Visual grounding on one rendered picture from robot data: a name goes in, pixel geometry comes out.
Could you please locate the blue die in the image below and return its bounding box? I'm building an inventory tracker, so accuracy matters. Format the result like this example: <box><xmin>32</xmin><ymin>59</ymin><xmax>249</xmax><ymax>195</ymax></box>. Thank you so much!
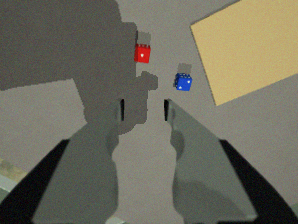
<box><xmin>175</xmin><ymin>73</ymin><xmax>192</xmax><ymax>91</ymax></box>

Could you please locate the red die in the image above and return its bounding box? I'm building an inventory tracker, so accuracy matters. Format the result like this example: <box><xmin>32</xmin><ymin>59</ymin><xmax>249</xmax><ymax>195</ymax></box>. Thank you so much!
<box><xmin>134</xmin><ymin>44</ymin><xmax>151</xmax><ymax>63</ymax></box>

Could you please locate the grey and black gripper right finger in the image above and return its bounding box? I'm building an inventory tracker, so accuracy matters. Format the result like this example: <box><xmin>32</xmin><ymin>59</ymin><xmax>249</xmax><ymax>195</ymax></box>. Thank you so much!
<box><xmin>164</xmin><ymin>99</ymin><xmax>298</xmax><ymax>224</ymax></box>

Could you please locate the tan flat mat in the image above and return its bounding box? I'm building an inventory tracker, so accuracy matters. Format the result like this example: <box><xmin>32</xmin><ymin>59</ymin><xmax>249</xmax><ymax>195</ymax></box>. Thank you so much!
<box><xmin>190</xmin><ymin>0</ymin><xmax>298</xmax><ymax>106</ymax></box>

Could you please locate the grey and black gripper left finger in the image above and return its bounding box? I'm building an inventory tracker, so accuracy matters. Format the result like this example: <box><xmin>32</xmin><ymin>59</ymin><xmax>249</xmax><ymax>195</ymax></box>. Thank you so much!
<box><xmin>0</xmin><ymin>98</ymin><xmax>124</xmax><ymax>224</ymax></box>

